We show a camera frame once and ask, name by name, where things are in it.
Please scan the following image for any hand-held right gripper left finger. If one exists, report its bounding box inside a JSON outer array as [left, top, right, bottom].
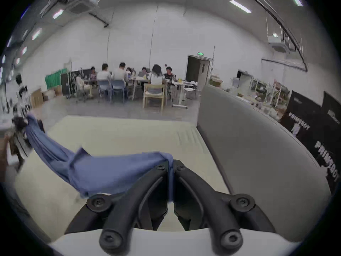
[[65, 160, 170, 253]]

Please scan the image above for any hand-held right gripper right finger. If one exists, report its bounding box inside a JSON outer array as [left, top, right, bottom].
[[173, 159, 276, 254]]

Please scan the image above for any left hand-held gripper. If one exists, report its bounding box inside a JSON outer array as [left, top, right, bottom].
[[9, 116, 34, 167]]

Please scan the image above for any blue shirt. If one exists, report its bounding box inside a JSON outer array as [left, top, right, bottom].
[[25, 114, 174, 200]]

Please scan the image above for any cardboard carton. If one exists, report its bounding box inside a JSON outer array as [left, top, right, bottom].
[[30, 88, 45, 108]]

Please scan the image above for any green curtain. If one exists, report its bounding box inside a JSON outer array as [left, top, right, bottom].
[[44, 68, 67, 89]]

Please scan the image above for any grey padded headboard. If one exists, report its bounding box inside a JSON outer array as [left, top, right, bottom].
[[196, 84, 332, 244]]

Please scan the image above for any bed with beige sheet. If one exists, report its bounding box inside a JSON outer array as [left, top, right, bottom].
[[14, 115, 230, 245]]

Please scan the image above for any blue chair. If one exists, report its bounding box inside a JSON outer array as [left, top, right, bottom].
[[97, 80, 112, 101], [110, 79, 126, 102]]

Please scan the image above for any group of people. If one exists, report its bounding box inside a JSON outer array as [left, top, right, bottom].
[[75, 62, 177, 102]]

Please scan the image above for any wooden chair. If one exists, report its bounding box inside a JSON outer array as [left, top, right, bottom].
[[143, 83, 167, 109]]

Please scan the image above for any white table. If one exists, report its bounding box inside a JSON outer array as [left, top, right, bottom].
[[170, 80, 198, 109]]

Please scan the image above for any cluttered shelf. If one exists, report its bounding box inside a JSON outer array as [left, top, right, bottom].
[[250, 76, 291, 110]]

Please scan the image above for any black printed banner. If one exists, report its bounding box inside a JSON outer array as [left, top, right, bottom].
[[279, 90, 323, 138], [314, 91, 341, 194]]

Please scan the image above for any dark double door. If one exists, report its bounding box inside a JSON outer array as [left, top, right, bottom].
[[185, 54, 213, 86]]

